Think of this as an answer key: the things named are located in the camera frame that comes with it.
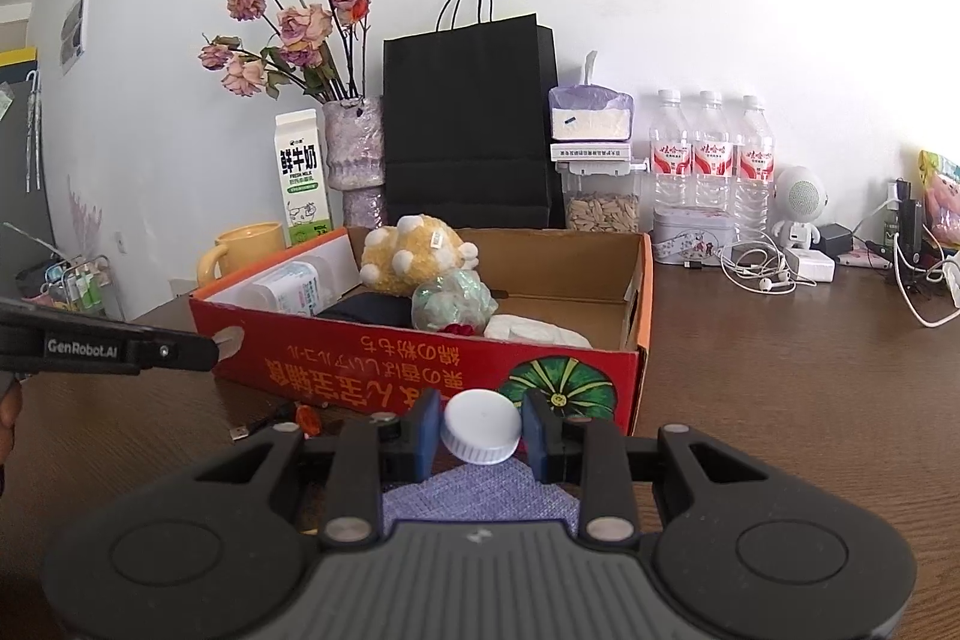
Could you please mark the white earphones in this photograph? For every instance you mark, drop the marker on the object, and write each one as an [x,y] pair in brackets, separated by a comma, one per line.
[766,284]

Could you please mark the white green diaper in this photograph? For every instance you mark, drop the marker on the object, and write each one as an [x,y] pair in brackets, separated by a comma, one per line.
[450,302]

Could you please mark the purple knitted cloth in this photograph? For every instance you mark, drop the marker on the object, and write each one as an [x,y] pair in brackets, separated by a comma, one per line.
[480,490]

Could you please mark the black paper bag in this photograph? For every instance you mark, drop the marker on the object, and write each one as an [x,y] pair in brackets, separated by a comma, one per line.
[465,123]

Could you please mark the white flat box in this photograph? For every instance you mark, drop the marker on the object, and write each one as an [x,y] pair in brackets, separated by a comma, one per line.
[592,153]

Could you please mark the white green milk carton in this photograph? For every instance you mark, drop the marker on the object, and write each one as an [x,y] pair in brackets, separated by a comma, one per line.
[304,183]

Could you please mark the black power adapter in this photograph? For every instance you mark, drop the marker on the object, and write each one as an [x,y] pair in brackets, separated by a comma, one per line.
[834,239]

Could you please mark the red cardboard box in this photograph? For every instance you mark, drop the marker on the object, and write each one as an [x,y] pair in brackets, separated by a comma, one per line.
[337,370]

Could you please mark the person's left hand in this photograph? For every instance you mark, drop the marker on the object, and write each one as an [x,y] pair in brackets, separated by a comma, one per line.
[9,415]

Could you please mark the white robot-shaped speaker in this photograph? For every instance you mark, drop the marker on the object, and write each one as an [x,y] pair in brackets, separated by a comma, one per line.
[799,194]

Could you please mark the wall poster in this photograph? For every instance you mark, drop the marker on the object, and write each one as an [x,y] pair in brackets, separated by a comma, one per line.
[75,25]

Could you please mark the red rose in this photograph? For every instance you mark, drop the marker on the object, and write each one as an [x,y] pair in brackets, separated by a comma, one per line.
[457,330]

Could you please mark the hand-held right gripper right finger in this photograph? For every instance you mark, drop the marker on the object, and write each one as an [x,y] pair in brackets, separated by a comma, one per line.
[538,437]

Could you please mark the purple white vase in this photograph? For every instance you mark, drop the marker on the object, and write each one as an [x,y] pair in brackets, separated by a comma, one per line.
[352,145]

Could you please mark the yellow pink snack packet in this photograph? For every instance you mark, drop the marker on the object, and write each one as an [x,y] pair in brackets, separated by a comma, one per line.
[943,197]

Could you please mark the translucent plastic bottle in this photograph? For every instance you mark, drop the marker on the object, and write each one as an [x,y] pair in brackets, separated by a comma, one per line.
[292,295]

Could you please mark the white ribbed lid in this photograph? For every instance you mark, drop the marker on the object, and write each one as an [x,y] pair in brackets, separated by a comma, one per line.
[480,426]

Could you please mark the purple tissue pack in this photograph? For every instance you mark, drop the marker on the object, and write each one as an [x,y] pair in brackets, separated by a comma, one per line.
[589,123]

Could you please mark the yellow mug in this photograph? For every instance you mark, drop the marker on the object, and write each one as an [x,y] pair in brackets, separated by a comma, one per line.
[251,250]

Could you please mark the white charger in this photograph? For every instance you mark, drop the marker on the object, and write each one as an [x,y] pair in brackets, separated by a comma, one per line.
[810,265]

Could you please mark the clear seed container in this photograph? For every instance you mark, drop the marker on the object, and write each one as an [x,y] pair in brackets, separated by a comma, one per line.
[600,209]

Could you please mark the yellow white plush toy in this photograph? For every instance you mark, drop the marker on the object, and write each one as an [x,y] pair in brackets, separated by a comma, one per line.
[412,257]

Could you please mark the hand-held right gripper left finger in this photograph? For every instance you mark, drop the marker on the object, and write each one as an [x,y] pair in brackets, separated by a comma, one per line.
[425,434]

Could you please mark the small orange object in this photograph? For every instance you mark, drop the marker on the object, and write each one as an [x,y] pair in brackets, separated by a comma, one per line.
[307,419]

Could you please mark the navy zip pouch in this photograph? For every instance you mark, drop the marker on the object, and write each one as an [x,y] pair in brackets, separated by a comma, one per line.
[367,317]

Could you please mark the black power bank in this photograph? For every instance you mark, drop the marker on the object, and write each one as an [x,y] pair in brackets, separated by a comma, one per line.
[909,227]

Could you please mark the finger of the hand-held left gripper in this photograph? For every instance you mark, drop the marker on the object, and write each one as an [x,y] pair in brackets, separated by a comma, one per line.
[180,353]

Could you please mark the clear water bottle red label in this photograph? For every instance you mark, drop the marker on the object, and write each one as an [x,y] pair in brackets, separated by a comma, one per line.
[670,156]
[712,156]
[754,160]

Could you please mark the white pad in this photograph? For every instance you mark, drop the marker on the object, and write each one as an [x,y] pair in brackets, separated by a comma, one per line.
[532,331]

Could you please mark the printed metal tin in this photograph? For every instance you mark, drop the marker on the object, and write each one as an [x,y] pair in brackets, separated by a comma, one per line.
[694,239]

